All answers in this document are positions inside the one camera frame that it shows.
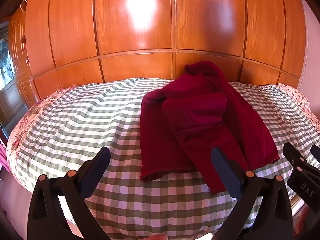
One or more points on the wooden door with glass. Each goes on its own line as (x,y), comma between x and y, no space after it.
(10,85)

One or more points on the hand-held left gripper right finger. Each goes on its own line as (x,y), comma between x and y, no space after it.
(225,169)

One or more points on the pink cloth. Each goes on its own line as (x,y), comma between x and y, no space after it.
(3,157)

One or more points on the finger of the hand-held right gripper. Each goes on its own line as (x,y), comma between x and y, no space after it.
(316,155)
(295,158)

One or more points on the wooden wardrobe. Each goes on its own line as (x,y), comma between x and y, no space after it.
(150,30)

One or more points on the green white checkered blanket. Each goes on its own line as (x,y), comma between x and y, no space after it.
(75,120)

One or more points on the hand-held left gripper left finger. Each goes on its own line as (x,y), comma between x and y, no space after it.
(95,169)

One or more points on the dark red sweater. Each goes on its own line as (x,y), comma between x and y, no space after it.
(190,120)

